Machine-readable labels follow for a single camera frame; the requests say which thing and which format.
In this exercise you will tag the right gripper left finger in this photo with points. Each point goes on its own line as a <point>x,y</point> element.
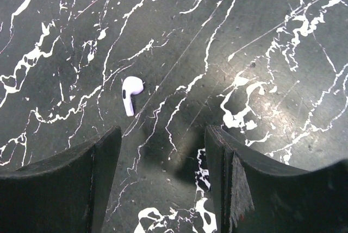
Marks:
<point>67,192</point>

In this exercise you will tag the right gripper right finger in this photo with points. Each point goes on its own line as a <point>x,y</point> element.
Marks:
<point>252,192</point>

